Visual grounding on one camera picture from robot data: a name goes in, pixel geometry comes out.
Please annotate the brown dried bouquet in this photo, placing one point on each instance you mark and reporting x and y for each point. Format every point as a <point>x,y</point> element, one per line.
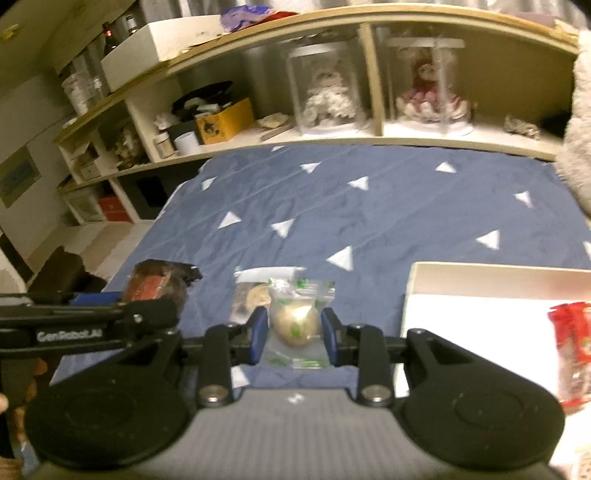
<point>127,145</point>

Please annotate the white cardboard box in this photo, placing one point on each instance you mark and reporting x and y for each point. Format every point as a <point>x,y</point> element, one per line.
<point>471,314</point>

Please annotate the red snack packet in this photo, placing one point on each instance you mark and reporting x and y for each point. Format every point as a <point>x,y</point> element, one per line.
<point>575,332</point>

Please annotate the dark glass bottle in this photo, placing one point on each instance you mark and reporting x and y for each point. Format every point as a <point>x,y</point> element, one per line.
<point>111,44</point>

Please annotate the purple plastic bag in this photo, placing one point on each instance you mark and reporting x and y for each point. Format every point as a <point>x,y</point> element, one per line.
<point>244,18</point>

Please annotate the small white box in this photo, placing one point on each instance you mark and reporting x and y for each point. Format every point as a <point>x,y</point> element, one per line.
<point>91,170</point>

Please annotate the red storage box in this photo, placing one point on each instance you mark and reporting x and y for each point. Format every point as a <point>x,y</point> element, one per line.
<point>113,210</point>

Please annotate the small lidded jar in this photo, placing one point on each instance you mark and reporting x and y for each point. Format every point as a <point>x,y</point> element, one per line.
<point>164,146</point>

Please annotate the clear case white doll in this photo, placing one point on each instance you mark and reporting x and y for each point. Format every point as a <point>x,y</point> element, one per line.
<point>325,92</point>

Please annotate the dark brown snack packet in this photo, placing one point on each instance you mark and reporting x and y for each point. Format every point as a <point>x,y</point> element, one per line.
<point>157,284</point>

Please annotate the white cup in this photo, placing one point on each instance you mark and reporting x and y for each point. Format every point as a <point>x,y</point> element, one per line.
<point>187,144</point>

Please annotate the clear plastic containers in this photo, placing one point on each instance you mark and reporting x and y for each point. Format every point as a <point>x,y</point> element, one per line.
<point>81,92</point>

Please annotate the clear round candy packet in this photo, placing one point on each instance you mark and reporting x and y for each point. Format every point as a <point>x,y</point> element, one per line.
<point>293,323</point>

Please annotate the blue quilt white triangles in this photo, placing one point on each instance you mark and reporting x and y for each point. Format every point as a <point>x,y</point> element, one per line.
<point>392,207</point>

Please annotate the yellow cardboard box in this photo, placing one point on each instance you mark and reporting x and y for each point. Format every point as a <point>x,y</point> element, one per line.
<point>226,122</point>

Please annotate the wooden stick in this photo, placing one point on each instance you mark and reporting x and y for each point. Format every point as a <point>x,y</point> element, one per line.
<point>277,133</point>

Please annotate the red cloth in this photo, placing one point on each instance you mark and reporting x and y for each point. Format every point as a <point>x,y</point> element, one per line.
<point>281,15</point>

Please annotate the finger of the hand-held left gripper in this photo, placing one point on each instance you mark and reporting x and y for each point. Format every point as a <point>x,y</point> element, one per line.
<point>97,297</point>
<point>152,314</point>

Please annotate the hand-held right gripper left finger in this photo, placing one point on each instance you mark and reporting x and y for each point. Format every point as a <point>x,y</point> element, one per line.
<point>258,334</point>

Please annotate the clear case red doll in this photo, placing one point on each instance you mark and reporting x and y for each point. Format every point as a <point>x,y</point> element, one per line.
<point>429,87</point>

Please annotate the fluffy cream pillow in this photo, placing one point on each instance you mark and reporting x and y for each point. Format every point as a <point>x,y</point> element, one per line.
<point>579,161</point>

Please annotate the cream crumpled paper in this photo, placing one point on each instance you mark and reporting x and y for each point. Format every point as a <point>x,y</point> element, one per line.
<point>272,121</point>

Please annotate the dark brown bag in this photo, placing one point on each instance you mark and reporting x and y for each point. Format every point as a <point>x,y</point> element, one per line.
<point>60,272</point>

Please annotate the large white storage box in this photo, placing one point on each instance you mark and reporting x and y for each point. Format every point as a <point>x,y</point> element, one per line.
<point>152,50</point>

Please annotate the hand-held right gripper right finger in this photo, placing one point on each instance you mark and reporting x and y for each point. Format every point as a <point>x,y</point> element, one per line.
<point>330,334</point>

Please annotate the clear storage bin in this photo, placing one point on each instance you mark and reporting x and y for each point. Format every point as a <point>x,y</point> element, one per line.
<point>83,205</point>

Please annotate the white mooncake packet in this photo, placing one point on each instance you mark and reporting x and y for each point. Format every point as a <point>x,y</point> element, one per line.
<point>247,300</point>

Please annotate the framed wall picture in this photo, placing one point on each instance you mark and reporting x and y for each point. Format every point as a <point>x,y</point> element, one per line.
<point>18,177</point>

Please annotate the wooden headboard shelf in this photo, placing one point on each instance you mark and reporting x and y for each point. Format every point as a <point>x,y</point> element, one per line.
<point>374,92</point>

